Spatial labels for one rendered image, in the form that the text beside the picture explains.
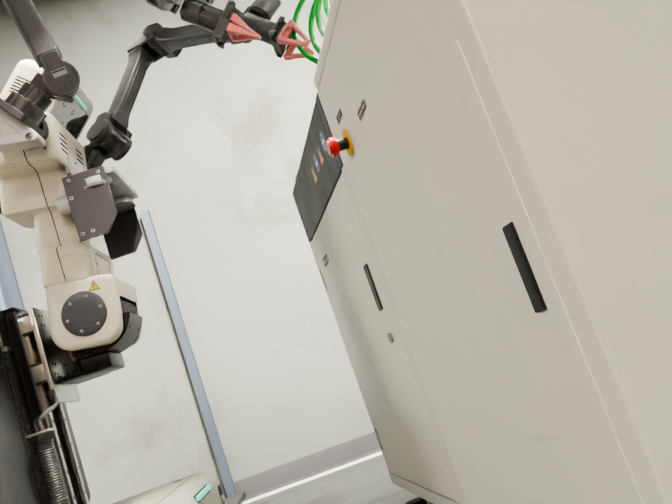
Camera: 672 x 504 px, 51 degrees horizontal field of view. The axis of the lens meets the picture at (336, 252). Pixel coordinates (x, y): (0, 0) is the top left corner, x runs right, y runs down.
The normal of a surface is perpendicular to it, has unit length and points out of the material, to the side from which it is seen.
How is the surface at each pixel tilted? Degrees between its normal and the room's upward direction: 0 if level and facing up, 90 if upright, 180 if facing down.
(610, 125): 90
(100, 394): 90
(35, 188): 90
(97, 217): 90
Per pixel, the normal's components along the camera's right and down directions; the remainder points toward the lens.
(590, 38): 0.13, -0.21
